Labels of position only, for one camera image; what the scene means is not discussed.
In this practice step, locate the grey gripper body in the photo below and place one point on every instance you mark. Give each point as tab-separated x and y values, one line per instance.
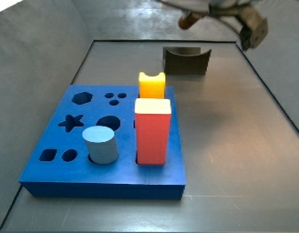
236	13

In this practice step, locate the light blue cylinder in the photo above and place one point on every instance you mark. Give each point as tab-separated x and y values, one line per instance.
100	140

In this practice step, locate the brown wooden cylinder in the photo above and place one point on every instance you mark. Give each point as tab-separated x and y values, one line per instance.
188	19

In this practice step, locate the dark grey curved cradle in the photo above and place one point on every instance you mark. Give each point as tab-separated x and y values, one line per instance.
184	60

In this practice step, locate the yellow notched block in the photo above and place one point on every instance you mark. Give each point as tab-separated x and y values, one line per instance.
152	85

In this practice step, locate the red rectangular block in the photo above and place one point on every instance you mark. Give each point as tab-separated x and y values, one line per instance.
152	117

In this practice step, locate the blue foam shape-sorter block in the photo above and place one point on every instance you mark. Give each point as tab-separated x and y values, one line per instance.
85	156

